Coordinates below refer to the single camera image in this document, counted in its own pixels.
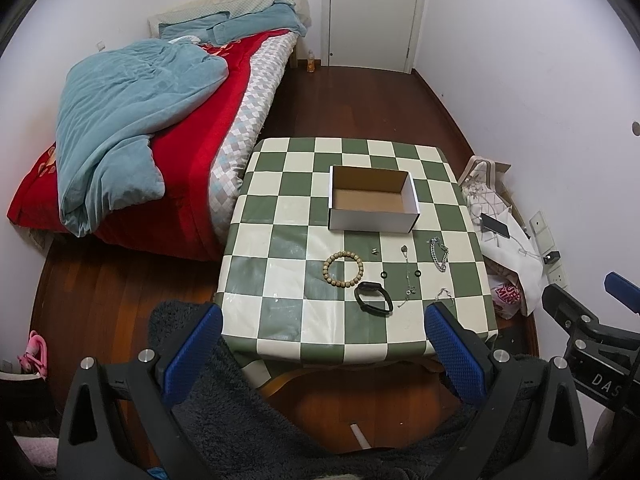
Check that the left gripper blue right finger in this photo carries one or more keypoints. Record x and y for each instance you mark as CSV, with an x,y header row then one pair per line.
x,y
461,352

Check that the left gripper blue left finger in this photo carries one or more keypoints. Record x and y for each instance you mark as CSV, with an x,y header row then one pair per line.
x,y
186,351

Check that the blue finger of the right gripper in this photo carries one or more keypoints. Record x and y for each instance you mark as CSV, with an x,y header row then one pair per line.
x,y
624,291

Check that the black fitness band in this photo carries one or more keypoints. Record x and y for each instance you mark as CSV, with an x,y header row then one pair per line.
x,y
373,299

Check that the dark fuzzy rug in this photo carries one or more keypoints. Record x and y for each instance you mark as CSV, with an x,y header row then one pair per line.
x,y
241,435

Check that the black charger plug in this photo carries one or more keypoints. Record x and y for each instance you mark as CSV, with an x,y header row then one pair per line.
x,y
551,257

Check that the red white snack bag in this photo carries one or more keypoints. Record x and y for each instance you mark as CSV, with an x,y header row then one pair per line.
x,y
506,297

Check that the white paper bag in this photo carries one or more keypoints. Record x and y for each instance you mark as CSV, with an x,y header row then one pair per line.
x,y
517,254

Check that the red bed sheet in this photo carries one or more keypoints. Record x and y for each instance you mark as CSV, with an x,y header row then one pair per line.
x,y
178,224

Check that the black smartphone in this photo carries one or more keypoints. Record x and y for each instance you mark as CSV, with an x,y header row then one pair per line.
x,y
487,223

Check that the pink slipper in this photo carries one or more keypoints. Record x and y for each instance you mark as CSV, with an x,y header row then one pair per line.
x,y
34,360

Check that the green white checkered tablecloth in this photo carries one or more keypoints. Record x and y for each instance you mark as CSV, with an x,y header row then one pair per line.
x,y
287,282

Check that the beige patterned tote bag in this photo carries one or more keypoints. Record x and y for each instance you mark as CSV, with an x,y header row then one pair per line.
x,y
483,189

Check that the white cardboard box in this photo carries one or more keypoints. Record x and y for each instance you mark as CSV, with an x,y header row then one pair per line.
x,y
372,200

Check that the light blue blanket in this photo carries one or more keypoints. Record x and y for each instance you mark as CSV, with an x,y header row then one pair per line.
x,y
114,101

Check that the checkered grey white mattress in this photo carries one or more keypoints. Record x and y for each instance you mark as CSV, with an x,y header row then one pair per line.
x,y
267,66

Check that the orange drink bottle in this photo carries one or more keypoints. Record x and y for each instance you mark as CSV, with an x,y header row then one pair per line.
x,y
311,62

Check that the white door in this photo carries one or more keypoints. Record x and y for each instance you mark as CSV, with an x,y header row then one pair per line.
x,y
373,34

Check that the cream pillow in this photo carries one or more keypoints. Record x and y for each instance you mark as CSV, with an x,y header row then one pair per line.
x,y
199,8

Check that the white wall socket strip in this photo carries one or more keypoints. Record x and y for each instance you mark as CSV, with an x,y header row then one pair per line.
x,y
545,243

